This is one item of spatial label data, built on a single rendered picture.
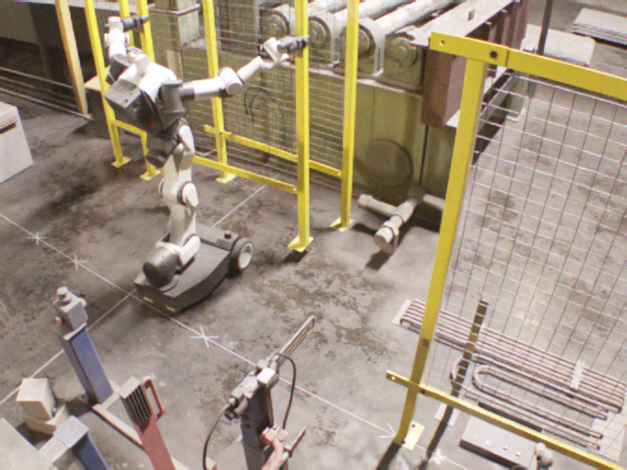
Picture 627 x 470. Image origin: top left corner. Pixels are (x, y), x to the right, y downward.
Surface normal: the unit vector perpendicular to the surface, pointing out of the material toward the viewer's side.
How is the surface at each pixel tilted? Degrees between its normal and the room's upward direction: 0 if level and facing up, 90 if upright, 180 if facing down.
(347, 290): 0
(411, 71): 90
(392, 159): 88
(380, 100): 90
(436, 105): 90
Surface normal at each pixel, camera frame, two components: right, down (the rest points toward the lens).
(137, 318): 0.00, -0.78
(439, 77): -0.53, 0.53
